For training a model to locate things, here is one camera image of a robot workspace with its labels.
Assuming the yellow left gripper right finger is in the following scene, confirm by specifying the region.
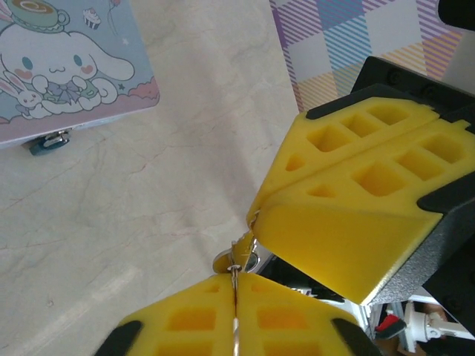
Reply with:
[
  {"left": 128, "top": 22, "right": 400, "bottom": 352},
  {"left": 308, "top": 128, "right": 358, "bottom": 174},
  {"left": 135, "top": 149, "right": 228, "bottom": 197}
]
[{"left": 237, "top": 273, "right": 383, "bottom": 356}]

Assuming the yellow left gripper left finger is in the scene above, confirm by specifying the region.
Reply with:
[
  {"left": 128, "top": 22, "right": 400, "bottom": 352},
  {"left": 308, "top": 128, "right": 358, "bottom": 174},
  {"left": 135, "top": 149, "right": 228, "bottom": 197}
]
[{"left": 94, "top": 274, "right": 238, "bottom": 356}]

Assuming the red and black object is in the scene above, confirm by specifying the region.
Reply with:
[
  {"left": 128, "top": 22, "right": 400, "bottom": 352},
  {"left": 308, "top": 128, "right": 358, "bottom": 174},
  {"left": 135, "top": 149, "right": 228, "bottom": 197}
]
[{"left": 375, "top": 312, "right": 407, "bottom": 341}]

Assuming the white machine part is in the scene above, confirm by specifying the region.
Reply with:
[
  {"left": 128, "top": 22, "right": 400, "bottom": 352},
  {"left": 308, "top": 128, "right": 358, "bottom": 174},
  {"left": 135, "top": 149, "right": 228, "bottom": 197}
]
[{"left": 403, "top": 299, "right": 467, "bottom": 354}]

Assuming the cartoon dog print box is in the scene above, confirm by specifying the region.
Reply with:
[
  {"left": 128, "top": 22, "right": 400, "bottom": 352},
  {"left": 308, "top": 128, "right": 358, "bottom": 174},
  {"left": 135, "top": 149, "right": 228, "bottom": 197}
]
[{"left": 0, "top": 0, "right": 161, "bottom": 150}]

